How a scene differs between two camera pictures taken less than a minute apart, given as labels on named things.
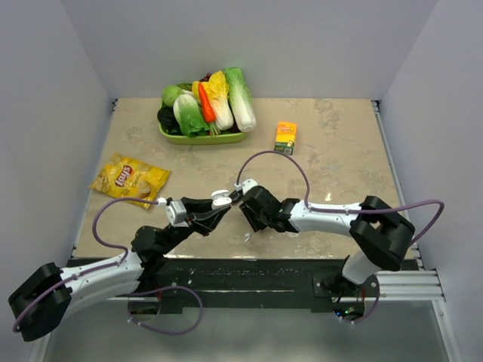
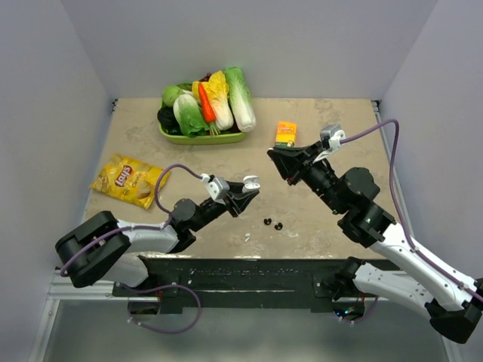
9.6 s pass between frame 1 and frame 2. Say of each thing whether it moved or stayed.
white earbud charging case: moved
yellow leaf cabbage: stayed
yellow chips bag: stayed
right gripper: moved
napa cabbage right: stayed
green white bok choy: stayed
